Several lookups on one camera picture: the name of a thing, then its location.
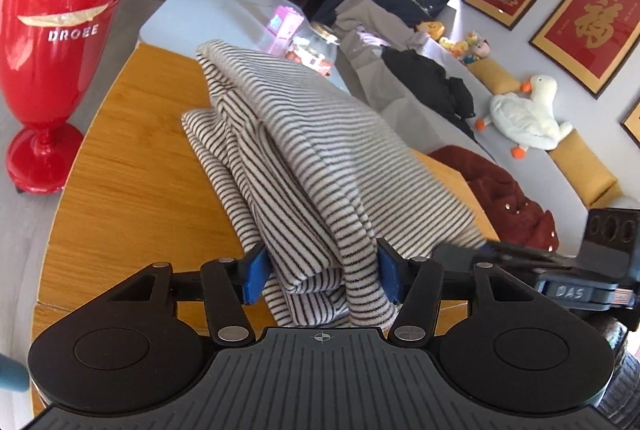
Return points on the striped black and white shirt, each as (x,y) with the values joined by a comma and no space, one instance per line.
(310,135)

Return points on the red fleece coat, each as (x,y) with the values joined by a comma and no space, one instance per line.
(500,195)

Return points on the white coffee table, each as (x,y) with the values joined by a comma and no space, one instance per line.
(210,0)

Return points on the teal rounded object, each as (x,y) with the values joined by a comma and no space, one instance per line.
(12,372)

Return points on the grey sofa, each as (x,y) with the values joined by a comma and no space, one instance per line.
(570,220)

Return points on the small doll plush toy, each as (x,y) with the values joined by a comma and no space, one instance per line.
(477,48)

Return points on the glass jar with pink label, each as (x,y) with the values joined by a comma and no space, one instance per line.
(315,55)

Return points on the red goblet-shaped appliance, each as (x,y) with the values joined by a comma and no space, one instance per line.
(60,10)

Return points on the yellow bear plush toy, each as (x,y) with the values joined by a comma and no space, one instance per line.
(431,30)

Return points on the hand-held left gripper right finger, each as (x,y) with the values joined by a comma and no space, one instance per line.
(390,272)

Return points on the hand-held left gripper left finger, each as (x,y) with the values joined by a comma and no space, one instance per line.
(255,270)

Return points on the red framed character picture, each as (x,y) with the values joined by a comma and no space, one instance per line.
(595,25)

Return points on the yellow pillow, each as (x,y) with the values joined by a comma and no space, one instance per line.
(492,75)
(585,170)

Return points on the small yellow duck plush toy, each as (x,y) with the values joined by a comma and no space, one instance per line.
(452,45)

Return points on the black jacket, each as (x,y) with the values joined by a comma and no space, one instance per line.
(425,80)

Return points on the white duck plush toy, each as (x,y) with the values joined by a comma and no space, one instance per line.
(525,115)

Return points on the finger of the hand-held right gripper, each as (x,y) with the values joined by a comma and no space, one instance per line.
(515,256)

